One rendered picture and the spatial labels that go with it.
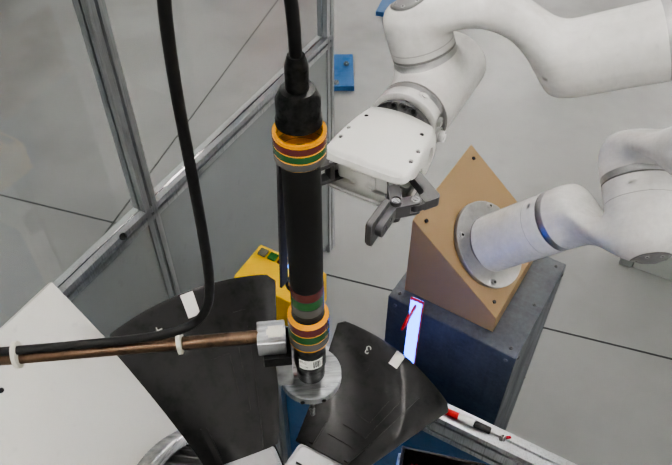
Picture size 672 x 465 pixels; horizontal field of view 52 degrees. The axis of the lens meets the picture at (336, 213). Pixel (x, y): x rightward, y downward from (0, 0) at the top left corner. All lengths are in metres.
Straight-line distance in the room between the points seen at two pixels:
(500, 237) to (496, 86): 2.45
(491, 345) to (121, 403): 0.76
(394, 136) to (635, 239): 0.58
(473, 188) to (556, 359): 1.25
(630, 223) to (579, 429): 1.41
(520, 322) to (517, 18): 0.89
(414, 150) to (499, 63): 3.27
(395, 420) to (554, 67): 0.59
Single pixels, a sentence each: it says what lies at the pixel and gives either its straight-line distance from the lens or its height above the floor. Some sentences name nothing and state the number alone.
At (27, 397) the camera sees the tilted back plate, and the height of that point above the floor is 1.29.
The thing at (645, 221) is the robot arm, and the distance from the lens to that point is 1.22.
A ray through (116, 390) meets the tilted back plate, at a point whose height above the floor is 1.22.
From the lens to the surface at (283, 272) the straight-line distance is 0.69.
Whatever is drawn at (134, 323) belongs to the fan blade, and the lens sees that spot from 0.94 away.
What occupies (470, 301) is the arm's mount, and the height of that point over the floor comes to 0.99.
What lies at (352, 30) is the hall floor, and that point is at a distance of 4.18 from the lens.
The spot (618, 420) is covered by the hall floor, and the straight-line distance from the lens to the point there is 2.61.
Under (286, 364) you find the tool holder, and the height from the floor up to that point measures 1.51.
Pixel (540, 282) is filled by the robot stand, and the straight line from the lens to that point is 1.63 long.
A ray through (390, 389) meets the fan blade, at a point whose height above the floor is 1.17.
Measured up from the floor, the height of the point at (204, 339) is 1.54.
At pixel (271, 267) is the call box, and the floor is 1.07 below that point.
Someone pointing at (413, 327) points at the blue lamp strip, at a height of 1.12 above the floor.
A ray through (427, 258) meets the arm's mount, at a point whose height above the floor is 1.06.
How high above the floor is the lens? 2.15
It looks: 46 degrees down
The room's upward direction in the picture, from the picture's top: straight up
